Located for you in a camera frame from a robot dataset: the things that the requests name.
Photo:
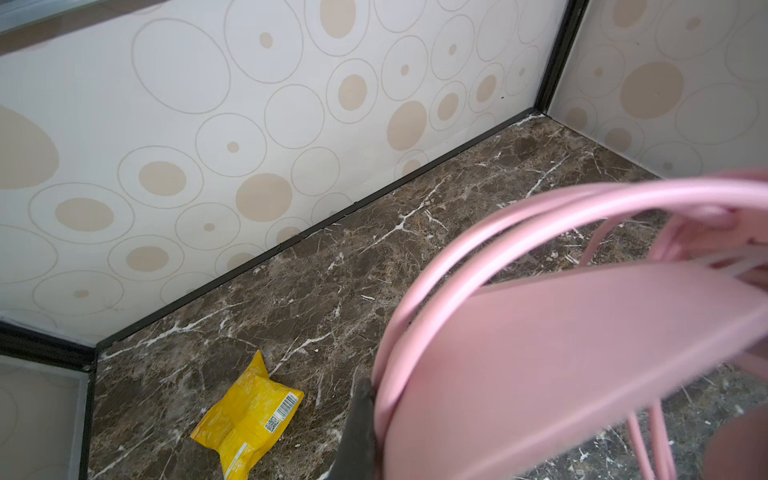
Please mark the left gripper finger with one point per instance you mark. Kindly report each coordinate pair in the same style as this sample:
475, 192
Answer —
357, 456

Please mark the pink cat-ear headphones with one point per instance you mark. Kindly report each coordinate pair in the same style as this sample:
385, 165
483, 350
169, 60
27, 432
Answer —
568, 312

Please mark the yellow snack packet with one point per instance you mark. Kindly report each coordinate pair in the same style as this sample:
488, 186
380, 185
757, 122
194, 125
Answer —
249, 419

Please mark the left black frame post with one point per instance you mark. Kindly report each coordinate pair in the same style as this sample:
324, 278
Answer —
47, 395

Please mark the black frame post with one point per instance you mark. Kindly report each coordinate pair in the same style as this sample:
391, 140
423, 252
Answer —
47, 395
561, 49

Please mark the right black frame post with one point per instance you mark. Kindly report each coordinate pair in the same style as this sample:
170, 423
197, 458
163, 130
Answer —
561, 49

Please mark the back aluminium rail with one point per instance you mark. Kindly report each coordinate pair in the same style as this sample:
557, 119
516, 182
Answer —
16, 14

